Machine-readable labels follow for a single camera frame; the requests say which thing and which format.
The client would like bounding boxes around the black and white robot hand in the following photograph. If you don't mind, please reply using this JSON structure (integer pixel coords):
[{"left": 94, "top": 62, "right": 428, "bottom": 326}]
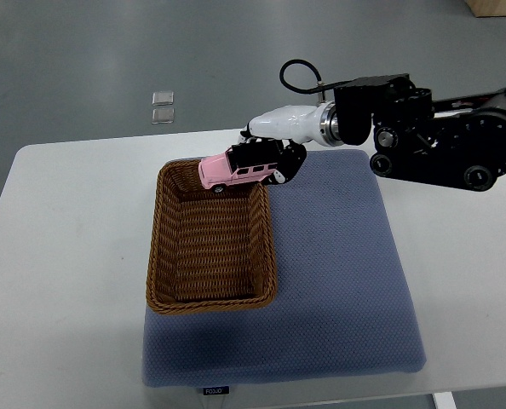
[{"left": 238, "top": 102, "right": 334, "bottom": 185}]

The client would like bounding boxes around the upper metal floor plate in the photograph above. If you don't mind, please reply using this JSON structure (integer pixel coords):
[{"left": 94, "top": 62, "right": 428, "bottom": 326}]
[{"left": 152, "top": 90, "right": 174, "bottom": 107}]

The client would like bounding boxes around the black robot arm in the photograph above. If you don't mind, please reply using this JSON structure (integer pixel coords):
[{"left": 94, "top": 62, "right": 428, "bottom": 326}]
[{"left": 329, "top": 74, "right": 506, "bottom": 192}]

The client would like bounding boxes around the wooden box corner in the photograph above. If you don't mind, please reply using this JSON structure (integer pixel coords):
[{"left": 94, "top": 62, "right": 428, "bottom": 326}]
[{"left": 465, "top": 0, "right": 506, "bottom": 18}]

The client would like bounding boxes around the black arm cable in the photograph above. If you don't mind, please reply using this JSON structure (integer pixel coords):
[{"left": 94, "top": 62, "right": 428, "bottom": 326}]
[{"left": 279, "top": 59, "right": 337, "bottom": 106}]

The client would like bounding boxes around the pink toy car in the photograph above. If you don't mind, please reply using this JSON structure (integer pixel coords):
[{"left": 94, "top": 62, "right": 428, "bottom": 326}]
[{"left": 198, "top": 140, "right": 284, "bottom": 193}]

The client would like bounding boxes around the blue-grey cushion mat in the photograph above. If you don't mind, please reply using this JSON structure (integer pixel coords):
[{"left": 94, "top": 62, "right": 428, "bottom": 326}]
[{"left": 143, "top": 150, "right": 426, "bottom": 387}]

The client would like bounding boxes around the brown wicker basket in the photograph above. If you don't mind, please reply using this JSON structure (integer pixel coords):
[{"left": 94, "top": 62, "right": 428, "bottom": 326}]
[{"left": 146, "top": 159, "right": 278, "bottom": 315}]

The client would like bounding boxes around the white table leg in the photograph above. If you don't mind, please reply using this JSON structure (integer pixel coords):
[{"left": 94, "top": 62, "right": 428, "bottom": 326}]
[{"left": 432, "top": 392, "right": 457, "bottom": 409}]

